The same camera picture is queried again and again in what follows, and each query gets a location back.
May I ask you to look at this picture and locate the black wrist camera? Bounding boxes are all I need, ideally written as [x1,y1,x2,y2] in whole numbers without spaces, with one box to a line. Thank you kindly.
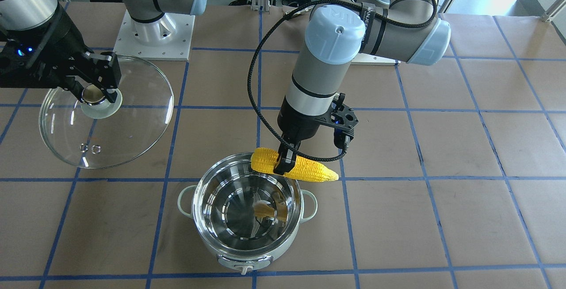
[331,92,359,150]

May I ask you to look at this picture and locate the black braided cable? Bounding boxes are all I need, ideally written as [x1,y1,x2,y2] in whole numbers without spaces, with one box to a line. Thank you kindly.
[248,0,439,163]

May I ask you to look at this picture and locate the yellow corn cob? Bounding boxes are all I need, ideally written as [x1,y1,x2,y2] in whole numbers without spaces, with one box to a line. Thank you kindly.
[251,148,339,182]

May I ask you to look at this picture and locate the pale green cooking pot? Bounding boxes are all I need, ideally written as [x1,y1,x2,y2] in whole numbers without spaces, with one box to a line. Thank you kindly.
[176,152,319,275]

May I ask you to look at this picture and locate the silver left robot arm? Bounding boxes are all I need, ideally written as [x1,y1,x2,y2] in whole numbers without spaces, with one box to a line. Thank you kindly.
[274,0,451,175]

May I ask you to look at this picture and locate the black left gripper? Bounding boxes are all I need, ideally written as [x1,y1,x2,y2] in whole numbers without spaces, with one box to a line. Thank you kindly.
[273,103,331,175]

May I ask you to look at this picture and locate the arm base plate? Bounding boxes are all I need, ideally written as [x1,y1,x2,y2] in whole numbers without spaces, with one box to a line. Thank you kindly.
[351,53,399,66]
[114,11,196,61]

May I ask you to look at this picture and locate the glass pot lid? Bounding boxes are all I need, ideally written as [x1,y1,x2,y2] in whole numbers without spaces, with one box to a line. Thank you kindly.
[39,55,174,169]

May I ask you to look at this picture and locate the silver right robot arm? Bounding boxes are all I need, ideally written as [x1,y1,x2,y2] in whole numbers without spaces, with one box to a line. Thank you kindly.
[0,0,207,105]

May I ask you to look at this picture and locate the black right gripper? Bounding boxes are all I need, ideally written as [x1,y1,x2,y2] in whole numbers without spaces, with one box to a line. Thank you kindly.
[0,13,122,104]

